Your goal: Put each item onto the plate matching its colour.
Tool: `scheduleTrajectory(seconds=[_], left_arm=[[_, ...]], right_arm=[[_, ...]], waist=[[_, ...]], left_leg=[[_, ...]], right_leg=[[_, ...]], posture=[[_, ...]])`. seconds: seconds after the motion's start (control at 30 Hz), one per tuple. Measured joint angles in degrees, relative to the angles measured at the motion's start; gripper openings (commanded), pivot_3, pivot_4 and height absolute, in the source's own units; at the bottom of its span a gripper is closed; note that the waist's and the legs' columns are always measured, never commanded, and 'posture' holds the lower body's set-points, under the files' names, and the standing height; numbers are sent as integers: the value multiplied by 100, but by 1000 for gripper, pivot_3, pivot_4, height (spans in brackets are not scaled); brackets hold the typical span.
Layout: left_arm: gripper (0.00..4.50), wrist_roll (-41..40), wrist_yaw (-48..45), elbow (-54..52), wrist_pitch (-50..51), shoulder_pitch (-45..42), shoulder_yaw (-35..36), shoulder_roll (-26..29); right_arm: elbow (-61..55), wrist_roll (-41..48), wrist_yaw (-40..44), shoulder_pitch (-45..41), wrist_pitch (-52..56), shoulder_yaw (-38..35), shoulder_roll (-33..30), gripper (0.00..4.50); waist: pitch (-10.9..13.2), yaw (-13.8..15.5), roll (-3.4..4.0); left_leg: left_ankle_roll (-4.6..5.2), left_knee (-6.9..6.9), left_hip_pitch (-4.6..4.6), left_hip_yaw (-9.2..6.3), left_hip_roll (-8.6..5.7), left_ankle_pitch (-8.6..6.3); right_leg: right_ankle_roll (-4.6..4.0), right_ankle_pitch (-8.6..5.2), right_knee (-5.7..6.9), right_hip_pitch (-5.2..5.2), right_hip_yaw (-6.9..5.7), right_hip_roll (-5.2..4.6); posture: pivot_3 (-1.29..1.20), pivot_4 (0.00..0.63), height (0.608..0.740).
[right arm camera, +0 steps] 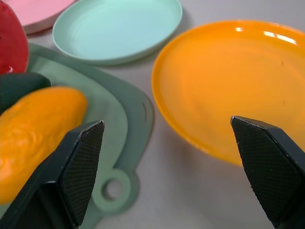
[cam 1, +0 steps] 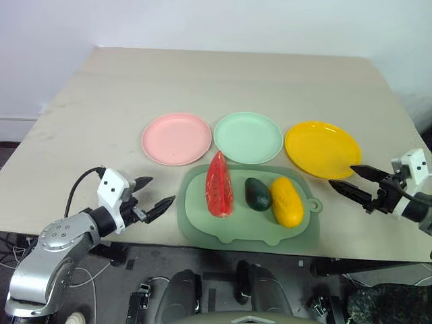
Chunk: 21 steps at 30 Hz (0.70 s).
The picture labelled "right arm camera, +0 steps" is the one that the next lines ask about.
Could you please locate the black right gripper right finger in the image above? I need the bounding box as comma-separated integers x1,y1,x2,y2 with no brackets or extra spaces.
230,115,305,229

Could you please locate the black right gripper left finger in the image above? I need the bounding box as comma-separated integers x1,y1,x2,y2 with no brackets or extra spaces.
0,120,105,229

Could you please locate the orange mango toy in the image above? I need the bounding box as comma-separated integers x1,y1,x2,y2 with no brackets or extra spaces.
0,86,88,206

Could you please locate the orange plastic plate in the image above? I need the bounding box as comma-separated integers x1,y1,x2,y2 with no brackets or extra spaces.
151,20,305,167

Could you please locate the dark green object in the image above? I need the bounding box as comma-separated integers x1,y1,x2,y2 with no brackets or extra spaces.
0,73,51,114

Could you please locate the red apple toy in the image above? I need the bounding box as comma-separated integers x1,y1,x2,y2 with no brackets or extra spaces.
0,0,30,75

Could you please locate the mint green plastic plate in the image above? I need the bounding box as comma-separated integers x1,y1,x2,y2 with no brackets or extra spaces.
51,0,183,66

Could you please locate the pink plastic plate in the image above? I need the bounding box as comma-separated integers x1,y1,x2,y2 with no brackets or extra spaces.
2,0,78,35

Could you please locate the green cutting board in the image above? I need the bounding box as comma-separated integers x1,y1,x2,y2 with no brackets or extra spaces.
0,42,155,229

